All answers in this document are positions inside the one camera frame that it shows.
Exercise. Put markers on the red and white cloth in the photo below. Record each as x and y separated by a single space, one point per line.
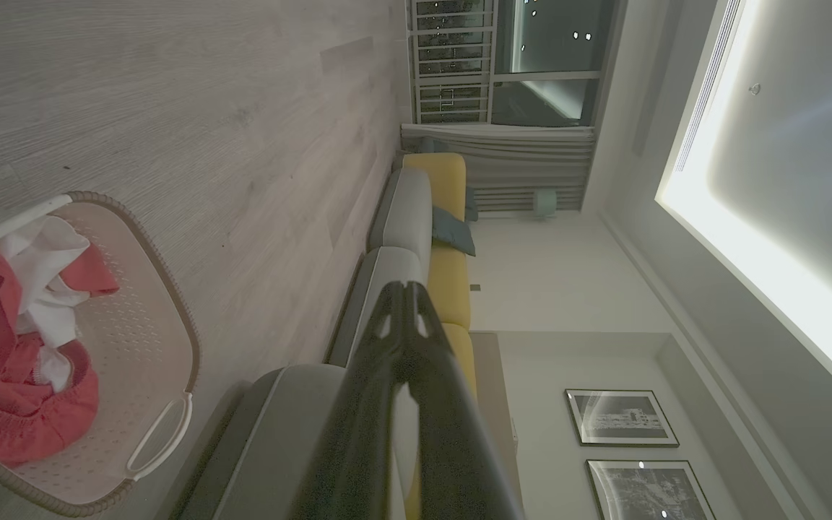
48 289

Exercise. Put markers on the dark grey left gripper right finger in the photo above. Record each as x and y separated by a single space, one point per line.
452 448

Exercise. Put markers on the grey curtain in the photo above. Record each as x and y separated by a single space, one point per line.
517 162

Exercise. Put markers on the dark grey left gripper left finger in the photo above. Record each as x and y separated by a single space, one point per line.
365 404

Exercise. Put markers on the white balcony railing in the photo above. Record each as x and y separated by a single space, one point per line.
452 65

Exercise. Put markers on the linear ceiling air vent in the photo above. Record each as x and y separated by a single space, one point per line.
708 79

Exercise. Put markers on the large blue cushion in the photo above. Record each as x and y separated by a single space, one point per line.
453 230

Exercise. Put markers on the cream laundry basket brown rim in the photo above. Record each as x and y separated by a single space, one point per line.
134 339

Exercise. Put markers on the teal lamp shade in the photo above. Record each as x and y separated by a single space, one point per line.
544 204

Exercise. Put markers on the glass window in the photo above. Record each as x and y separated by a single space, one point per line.
553 43

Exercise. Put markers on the black framed building picture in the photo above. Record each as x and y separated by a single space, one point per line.
622 417

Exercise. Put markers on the black framed foliage picture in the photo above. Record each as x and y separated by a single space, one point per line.
647 495

